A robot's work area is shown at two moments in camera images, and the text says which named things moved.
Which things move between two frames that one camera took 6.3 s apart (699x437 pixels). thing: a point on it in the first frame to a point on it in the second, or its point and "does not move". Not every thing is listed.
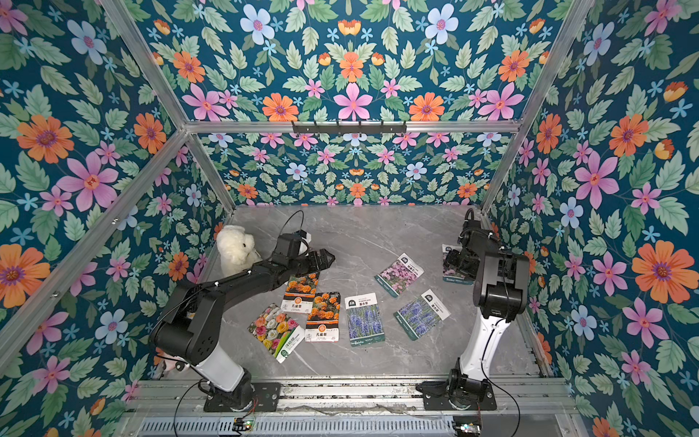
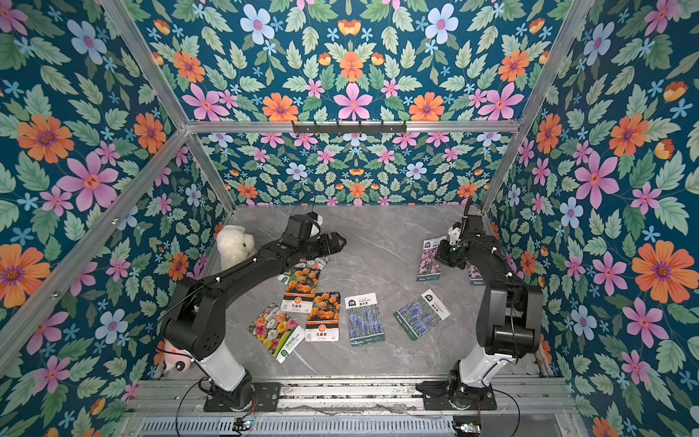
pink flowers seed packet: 400,275 to 430,268
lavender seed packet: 420,315 does not move
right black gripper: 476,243 does not move
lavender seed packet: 364,320 does not move
